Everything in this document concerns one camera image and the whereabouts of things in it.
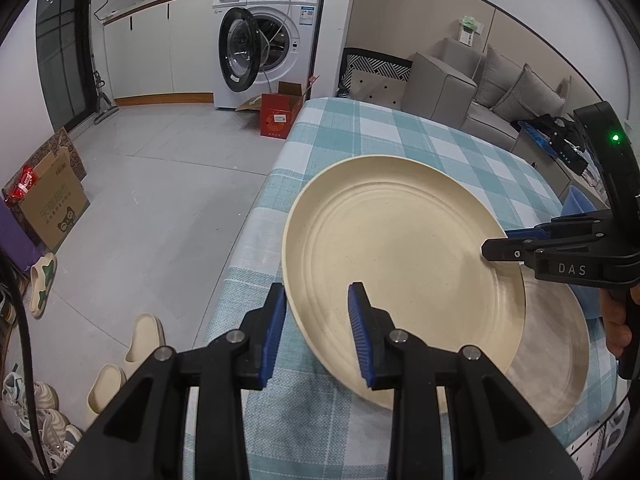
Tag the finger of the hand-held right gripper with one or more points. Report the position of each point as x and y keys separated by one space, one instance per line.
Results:
x=505 y=251
x=575 y=227

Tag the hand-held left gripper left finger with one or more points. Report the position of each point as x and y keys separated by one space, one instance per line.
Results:
x=272 y=340

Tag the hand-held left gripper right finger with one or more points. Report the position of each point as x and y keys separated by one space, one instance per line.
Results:
x=361 y=340

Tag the blue bowl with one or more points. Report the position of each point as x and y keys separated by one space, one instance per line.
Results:
x=577 y=202

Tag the cream plate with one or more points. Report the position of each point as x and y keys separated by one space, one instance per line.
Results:
x=400 y=240
x=555 y=360

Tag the person's right hand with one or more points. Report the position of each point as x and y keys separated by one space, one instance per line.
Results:
x=615 y=325

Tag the black storage box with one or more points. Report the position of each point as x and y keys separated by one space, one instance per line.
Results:
x=567 y=147

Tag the blue plastic bag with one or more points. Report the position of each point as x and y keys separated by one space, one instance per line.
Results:
x=532 y=135

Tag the grey cushion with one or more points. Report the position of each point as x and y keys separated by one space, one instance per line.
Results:
x=535 y=95
x=502 y=72

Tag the grey sofa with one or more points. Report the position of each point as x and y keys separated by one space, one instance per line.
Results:
x=440 y=90

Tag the black white patterned chair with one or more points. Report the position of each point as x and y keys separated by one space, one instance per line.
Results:
x=375 y=75

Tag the red cardboard box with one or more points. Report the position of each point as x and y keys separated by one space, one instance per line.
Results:
x=275 y=115

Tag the white sneaker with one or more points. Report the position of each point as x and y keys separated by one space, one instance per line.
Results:
x=57 y=435
x=20 y=400

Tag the cream green slipper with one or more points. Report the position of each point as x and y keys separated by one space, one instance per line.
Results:
x=42 y=285

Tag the brown cardboard box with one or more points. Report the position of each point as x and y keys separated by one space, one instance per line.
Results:
x=50 y=205

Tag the purple mat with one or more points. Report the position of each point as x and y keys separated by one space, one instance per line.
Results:
x=17 y=245

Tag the upright vacuum cleaner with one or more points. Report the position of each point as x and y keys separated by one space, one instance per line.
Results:
x=102 y=105

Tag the red packet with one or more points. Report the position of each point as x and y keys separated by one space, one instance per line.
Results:
x=22 y=185

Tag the white washing machine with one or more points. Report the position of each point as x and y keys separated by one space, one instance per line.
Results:
x=290 y=35

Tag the white kitchen counter cabinet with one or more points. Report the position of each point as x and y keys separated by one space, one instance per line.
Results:
x=150 y=50

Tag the dark glass door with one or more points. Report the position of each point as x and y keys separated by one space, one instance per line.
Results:
x=60 y=45

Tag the white wall device green bag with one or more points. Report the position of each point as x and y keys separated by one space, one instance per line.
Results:
x=469 y=32

